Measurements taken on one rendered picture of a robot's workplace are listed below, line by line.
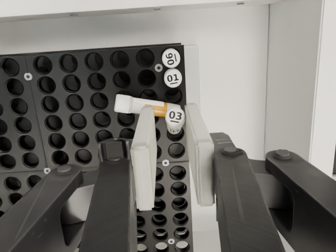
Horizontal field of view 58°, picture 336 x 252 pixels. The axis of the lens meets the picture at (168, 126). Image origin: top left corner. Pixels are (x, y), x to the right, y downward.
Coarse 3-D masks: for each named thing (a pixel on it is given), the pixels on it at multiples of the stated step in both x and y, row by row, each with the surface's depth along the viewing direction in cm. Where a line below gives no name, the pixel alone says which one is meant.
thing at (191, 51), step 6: (186, 48) 26; (192, 48) 26; (186, 54) 26; (192, 54) 26; (186, 60) 26; (192, 60) 26; (186, 66) 27; (192, 66) 27; (198, 66) 27; (186, 72) 27; (192, 72) 27; (198, 72) 27; (186, 78) 27; (192, 78) 27; (198, 78) 27; (186, 84) 27; (192, 84) 27; (198, 84) 27; (186, 90) 27; (192, 90) 27; (198, 90) 27; (186, 96) 27; (192, 96) 27; (198, 96) 27; (186, 102) 28; (192, 102) 28; (198, 102) 28; (198, 108) 28
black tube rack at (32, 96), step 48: (96, 48) 24; (144, 48) 21; (0, 96) 22; (48, 96) 22; (96, 96) 25; (144, 96) 25; (0, 144) 27; (48, 144) 23; (96, 144) 23; (0, 192) 24; (144, 240) 26
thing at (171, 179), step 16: (160, 48) 21; (176, 48) 21; (160, 80) 22; (176, 160) 24; (176, 176) 25; (176, 192) 25; (176, 208) 25; (176, 224) 25; (176, 240) 26; (192, 240) 26
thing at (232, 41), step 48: (0, 0) 20; (48, 0) 21; (96, 0) 21; (144, 0) 21; (192, 0) 21; (240, 0) 21; (0, 48) 27; (48, 48) 27; (240, 48) 27; (240, 96) 29; (240, 144) 30; (192, 192) 32
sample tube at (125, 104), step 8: (120, 96) 21; (128, 96) 21; (120, 104) 20; (128, 104) 21; (136, 104) 21; (144, 104) 21; (152, 104) 21; (160, 104) 21; (168, 104) 21; (176, 104) 22; (128, 112) 21; (136, 112) 21; (160, 112) 21
